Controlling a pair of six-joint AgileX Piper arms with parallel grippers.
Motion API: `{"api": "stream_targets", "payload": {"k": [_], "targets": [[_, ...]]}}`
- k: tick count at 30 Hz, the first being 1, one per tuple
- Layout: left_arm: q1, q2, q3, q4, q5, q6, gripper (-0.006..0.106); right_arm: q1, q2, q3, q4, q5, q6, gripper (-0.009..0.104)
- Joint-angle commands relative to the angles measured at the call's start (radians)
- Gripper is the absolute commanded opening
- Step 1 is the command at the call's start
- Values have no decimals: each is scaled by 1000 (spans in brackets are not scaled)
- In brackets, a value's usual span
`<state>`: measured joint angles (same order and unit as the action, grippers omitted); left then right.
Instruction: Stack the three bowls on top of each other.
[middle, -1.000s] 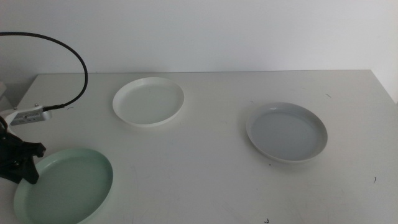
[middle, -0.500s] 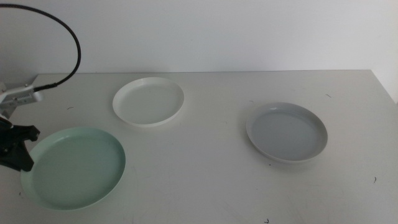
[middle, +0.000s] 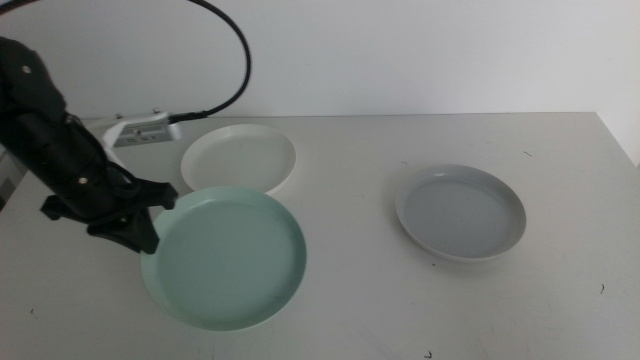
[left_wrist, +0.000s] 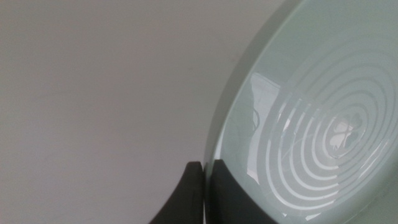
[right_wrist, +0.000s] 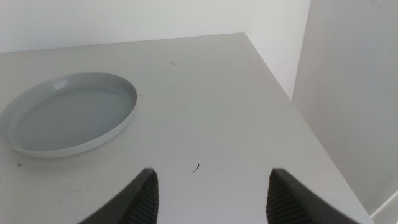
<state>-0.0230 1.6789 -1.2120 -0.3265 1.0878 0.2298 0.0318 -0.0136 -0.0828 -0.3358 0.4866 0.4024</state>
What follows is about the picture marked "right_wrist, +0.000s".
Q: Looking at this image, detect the grey shallow bowl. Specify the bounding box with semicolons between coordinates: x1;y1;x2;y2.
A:
0;72;138;159

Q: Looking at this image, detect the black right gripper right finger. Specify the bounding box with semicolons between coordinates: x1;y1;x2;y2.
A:
265;168;361;224

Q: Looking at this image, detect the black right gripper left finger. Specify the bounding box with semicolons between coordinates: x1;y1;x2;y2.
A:
77;167;160;224

